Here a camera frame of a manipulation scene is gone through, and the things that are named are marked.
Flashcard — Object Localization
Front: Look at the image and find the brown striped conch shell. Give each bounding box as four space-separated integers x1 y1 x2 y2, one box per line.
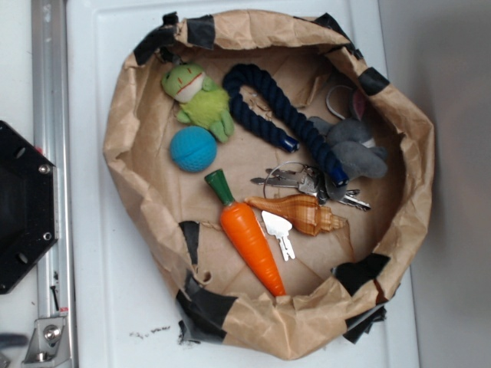
245 194 348 236

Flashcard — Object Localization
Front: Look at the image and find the grey plush bunny toy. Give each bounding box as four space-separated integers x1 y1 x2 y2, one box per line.
308 85 387 179

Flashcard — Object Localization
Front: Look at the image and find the brown paper bag bin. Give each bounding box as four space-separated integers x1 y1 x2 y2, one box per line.
104 10 435 360

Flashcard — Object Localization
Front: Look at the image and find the metal corner bracket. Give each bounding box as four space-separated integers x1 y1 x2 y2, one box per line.
21 317 70 367

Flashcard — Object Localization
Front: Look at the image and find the blue rubber ball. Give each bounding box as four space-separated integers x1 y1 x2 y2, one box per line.
170 126 217 173

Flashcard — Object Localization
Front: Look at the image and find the white plastic tray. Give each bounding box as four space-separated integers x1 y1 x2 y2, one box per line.
65 0 421 368

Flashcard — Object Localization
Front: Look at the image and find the navy blue rope toy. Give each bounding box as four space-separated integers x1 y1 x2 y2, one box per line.
222 63 350 188

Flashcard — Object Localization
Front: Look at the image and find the orange plastic carrot toy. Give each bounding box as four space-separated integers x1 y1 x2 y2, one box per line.
205 169 286 297

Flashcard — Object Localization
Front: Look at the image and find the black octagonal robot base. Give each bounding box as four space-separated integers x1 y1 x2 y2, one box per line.
1 121 58 295

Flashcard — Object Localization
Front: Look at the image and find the bunch of silver keys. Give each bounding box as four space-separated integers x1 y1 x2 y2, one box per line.
250 161 371 212

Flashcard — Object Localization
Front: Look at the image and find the green plush frog toy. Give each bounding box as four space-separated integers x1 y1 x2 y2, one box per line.
161 64 235 143

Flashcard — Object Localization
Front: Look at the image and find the aluminium extrusion rail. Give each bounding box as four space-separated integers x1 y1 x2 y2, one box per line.
31 1 79 367

